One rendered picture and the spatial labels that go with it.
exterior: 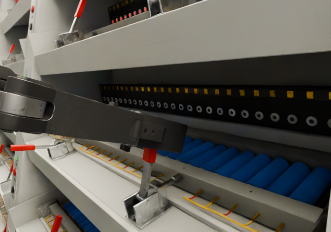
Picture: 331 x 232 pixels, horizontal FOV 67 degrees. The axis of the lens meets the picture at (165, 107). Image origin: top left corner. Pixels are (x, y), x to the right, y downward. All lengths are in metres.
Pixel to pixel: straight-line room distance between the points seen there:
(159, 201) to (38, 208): 0.47
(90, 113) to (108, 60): 0.18
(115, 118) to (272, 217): 0.15
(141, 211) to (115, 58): 0.17
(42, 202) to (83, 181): 0.35
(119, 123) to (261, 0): 0.12
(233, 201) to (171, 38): 0.16
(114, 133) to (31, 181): 0.53
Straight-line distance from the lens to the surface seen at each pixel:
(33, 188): 0.70
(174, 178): 0.28
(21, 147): 0.47
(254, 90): 0.33
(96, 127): 0.16
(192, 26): 0.21
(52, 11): 0.69
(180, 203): 0.27
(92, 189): 0.34
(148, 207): 0.26
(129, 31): 0.28
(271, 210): 0.23
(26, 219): 0.72
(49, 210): 0.71
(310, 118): 0.31
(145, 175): 0.25
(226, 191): 0.25
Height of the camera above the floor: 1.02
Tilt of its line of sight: level
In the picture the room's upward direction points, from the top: 6 degrees clockwise
